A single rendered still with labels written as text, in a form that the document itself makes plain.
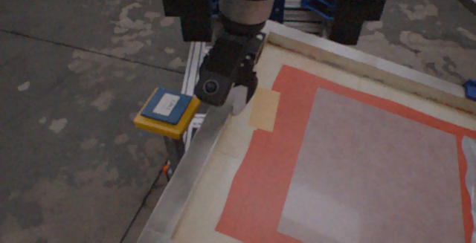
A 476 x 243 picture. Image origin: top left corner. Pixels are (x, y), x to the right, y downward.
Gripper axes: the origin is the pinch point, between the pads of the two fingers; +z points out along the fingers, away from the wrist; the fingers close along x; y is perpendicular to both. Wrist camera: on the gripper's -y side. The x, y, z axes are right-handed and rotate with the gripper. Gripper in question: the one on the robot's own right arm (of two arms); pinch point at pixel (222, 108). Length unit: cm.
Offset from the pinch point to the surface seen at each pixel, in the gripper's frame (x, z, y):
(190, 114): 10.5, 21.5, 12.3
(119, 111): 79, 129, 75
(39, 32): 182, 146, 127
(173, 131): 11.9, 21.8, 5.7
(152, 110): 19.2, 21.1, 9.0
